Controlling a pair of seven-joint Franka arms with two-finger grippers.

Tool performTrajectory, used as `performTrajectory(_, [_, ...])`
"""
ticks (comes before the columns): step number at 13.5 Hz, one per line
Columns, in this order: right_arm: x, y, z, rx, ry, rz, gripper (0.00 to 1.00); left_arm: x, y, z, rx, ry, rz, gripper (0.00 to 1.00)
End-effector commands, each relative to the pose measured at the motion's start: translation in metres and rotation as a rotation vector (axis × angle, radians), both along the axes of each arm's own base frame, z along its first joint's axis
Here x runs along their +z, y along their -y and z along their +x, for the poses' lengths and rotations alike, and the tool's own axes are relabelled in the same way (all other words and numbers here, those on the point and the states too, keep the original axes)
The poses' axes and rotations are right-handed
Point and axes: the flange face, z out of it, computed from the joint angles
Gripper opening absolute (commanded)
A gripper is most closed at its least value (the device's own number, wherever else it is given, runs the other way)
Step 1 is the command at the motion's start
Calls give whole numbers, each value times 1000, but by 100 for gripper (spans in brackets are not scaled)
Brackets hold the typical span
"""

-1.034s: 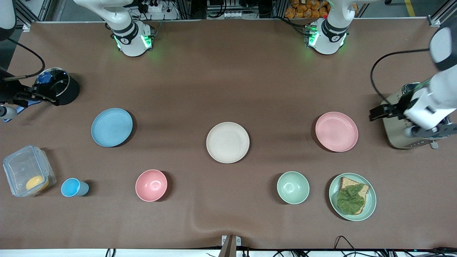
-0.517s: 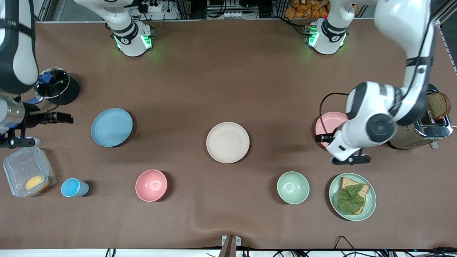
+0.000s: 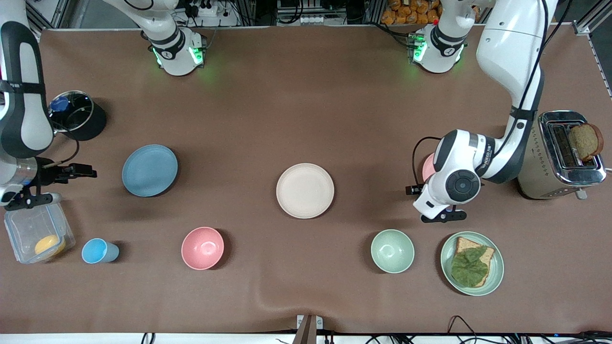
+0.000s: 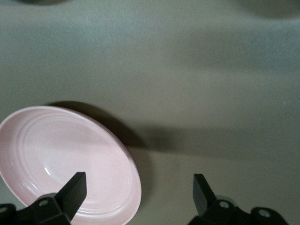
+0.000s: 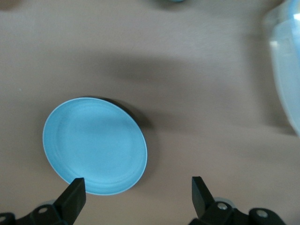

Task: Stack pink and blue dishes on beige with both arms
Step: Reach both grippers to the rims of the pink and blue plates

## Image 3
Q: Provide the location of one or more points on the aluminium frame rail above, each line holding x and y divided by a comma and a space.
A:
584, 28

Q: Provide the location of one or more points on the glass lid with blue knob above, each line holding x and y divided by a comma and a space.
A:
76, 112

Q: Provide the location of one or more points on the brown toast slice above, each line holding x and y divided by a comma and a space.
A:
585, 141

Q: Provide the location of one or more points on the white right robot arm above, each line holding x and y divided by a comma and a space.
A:
28, 119

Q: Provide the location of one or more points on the clear container with blue seal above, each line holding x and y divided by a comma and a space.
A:
26, 229

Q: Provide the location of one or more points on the bread slice with crust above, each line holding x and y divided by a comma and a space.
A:
466, 244

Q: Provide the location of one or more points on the pink bowl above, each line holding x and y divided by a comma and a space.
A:
202, 248

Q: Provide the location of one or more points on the blue plate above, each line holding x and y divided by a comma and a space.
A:
149, 170

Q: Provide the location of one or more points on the white power strip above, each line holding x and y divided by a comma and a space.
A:
205, 8

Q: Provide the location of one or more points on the beige and chrome toaster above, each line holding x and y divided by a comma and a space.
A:
540, 167

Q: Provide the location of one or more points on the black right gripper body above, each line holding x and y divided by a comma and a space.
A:
48, 175

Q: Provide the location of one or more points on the green plate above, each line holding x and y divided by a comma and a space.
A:
497, 267

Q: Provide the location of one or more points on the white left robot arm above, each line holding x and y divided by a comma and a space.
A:
507, 48

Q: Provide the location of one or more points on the beige plate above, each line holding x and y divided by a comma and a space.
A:
305, 191

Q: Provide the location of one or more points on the yellow lemon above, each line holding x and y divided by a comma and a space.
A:
49, 245

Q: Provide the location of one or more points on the pink plate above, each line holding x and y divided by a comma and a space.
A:
428, 168

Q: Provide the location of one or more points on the blue plastic cup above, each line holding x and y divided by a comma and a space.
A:
95, 251

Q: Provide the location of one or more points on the metal table edge bracket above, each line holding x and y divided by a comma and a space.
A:
308, 327

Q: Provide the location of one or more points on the green bowl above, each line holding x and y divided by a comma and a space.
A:
392, 251

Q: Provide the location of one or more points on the green lettuce leaf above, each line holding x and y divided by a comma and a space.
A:
468, 270

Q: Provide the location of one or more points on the bag of orange buns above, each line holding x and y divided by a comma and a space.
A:
406, 12

